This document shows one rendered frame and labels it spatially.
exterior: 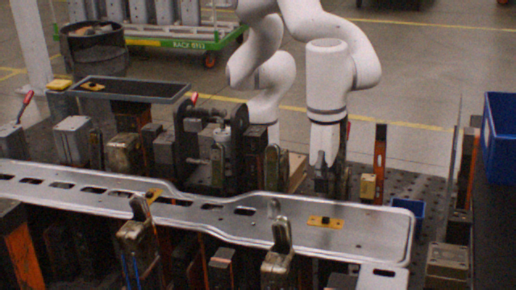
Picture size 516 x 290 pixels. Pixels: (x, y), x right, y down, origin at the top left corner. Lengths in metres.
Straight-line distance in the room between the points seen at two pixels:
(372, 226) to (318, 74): 0.40
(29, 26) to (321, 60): 4.39
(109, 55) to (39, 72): 1.24
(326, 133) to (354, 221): 0.27
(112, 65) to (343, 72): 3.38
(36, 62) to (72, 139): 3.74
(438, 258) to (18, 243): 1.02
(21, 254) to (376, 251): 0.90
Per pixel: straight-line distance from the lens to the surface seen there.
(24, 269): 1.61
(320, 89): 1.13
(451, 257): 1.17
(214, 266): 1.24
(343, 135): 1.37
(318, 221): 1.34
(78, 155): 1.71
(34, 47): 5.37
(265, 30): 1.60
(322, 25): 1.23
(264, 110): 1.87
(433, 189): 2.08
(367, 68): 1.16
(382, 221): 1.35
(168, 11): 5.95
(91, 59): 4.32
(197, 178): 1.61
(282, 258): 1.16
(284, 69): 1.83
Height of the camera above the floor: 1.76
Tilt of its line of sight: 27 degrees down
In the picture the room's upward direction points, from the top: 3 degrees counter-clockwise
